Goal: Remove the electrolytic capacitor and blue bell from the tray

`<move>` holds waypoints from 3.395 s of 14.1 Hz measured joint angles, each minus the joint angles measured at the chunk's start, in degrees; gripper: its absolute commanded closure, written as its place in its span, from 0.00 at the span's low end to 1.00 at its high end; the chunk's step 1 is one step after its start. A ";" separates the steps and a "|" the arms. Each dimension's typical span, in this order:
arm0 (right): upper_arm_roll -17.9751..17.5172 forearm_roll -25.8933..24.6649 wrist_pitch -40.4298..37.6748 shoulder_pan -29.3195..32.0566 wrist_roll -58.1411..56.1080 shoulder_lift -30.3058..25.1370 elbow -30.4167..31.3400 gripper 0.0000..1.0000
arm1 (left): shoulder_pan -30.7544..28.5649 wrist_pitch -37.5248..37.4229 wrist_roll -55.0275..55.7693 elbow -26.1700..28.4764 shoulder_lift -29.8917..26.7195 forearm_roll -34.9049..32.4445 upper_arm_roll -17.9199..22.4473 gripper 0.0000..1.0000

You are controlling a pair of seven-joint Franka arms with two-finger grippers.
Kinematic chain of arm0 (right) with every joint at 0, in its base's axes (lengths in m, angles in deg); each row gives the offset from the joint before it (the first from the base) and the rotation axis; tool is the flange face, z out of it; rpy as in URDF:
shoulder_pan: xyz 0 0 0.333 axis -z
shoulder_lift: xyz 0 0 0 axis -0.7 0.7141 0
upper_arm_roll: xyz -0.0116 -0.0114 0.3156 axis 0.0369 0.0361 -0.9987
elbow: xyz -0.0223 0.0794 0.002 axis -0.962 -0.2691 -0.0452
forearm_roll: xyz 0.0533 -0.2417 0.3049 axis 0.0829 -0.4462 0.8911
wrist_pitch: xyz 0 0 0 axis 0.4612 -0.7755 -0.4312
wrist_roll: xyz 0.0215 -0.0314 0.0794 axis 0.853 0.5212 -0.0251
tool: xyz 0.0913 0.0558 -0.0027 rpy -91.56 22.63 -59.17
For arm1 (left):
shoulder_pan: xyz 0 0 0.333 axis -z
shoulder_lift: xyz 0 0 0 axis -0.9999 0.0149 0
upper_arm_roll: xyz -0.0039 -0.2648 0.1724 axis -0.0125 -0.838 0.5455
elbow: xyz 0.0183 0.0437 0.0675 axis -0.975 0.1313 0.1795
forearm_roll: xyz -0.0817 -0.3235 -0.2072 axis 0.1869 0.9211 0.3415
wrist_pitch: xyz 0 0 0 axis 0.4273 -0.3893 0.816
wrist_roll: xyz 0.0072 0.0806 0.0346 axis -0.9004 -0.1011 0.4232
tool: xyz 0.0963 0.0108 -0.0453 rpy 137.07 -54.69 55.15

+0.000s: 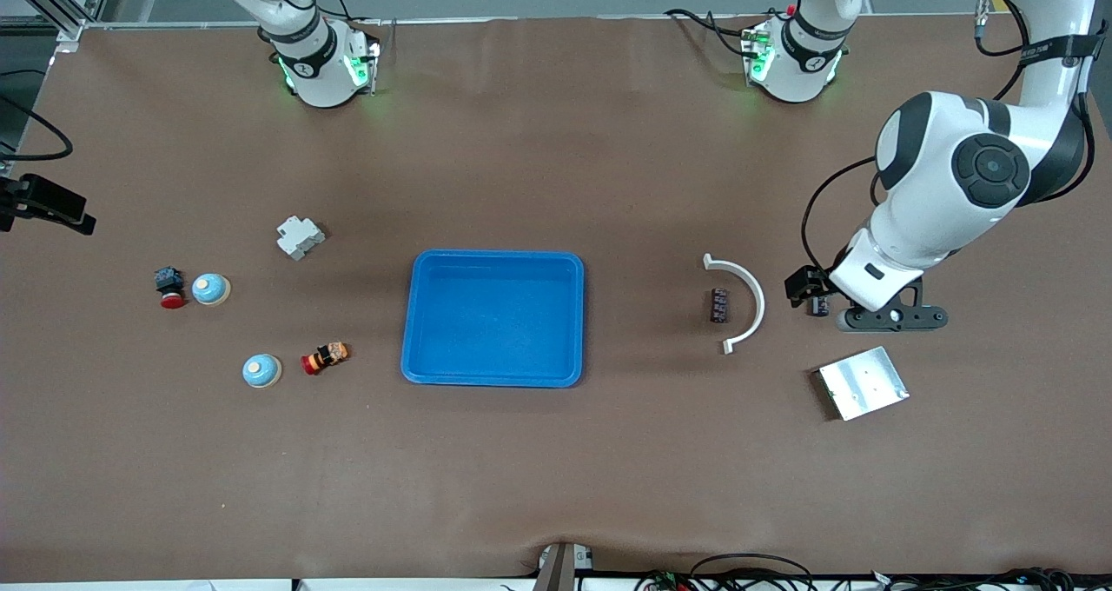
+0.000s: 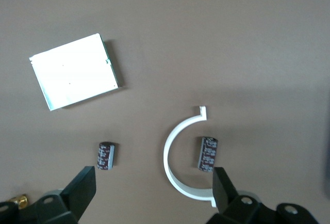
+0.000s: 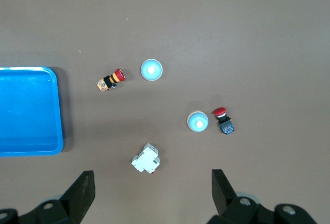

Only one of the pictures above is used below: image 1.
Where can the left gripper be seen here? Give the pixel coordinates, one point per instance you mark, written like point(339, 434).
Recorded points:
point(805, 283)

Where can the light blue service bell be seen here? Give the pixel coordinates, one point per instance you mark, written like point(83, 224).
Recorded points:
point(210, 289)
point(261, 370)

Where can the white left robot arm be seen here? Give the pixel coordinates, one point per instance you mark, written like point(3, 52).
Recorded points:
point(921, 200)

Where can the square metal plate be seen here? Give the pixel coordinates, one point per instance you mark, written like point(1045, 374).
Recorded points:
point(860, 384)

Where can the red mushroom push button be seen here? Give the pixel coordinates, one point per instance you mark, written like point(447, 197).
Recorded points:
point(169, 280)

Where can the white circuit breaker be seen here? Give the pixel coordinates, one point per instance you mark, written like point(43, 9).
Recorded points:
point(300, 237)

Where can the red yellow emergency stop button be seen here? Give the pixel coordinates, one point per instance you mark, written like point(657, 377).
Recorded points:
point(326, 358)

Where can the blue plastic tray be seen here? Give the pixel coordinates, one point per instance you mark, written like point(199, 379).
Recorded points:
point(495, 322)

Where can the white curved plastic bracket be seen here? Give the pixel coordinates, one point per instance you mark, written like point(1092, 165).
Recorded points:
point(761, 306)

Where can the grey metal mounting post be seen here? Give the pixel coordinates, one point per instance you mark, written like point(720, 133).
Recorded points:
point(556, 569)

